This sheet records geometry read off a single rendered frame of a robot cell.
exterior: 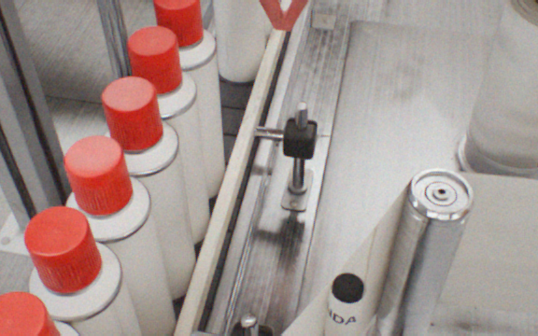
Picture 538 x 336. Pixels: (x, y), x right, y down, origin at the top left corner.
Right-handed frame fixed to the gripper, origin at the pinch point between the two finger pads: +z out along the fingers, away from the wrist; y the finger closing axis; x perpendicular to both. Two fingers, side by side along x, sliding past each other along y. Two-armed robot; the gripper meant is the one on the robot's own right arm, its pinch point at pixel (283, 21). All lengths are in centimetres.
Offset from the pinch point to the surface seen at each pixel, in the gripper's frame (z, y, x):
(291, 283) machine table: 18.7, -13.6, -3.6
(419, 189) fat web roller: -5.0, -20.6, -11.4
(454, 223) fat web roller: -4.6, -22.4, -13.4
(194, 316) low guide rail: 10.1, -23.0, 2.4
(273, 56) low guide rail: 10.4, 7.7, 2.2
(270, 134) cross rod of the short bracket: 10.9, -3.0, 0.5
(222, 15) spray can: 5.1, 6.6, 7.0
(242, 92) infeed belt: 13.8, 5.3, 5.0
